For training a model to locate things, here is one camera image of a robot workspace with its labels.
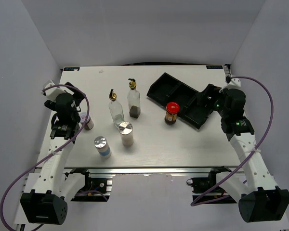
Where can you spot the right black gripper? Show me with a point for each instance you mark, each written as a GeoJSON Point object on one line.
{"type": "Point", "coordinates": [211, 92]}

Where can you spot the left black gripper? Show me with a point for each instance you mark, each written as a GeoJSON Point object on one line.
{"type": "Point", "coordinates": [78, 96]}

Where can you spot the red lid sauce jar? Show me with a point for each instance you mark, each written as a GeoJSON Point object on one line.
{"type": "Point", "coordinates": [172, 109]}

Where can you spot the white lid spice jar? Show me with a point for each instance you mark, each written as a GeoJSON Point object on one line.
{"type": "Point", "coordinates": [86, 121]}

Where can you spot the glass oil bottle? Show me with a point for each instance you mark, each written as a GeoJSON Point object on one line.
{"type": "Point", "coordinates": [116, 109]}

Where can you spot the blue label metal-lid jar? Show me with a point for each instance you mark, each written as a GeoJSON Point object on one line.
{"type": "Point", "coordinates": [102, 147]}

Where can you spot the glass bottle dark sauce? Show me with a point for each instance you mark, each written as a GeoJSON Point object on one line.
{"type": "Point", "coordinates": [133, 99]}

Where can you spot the white-filled metal-lid jar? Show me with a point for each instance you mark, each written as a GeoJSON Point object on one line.
{"type": "Point", "coordinates": [125, 129]}

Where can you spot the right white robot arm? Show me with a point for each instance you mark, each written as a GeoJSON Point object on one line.
{"type": "Point", "coordinates": [256, 192]}

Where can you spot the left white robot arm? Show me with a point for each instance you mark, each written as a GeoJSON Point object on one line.
{"type": "Point", "coordinates": [47, 201]}

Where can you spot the black compartment tray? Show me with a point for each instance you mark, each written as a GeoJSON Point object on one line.
{"type": "Point", "coordinates": [169, 89]}

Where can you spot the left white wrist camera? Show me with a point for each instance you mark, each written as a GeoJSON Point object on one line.
{"type": "Point", "coordinates": [52, 93]}

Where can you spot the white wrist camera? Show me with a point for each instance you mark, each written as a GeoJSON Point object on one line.
{"type": "Point", "coordinates": [52, 93]}
{"type": "Point", "coordinates": [231, 83]}

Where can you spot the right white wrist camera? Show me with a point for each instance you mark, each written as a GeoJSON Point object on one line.
{"type": "Point", "coordinates": [231, 83]}

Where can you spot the aluminium table frame rail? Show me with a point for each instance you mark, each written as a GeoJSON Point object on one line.
{"type": "Point", "coordinates": [150, 170]}

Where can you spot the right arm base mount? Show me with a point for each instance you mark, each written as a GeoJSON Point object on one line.
{"type": "Point", "coordinates": [201, 184]}

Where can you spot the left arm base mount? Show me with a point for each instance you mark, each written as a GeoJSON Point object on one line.
{"type": "Point", "coordinates": [95, 189]}

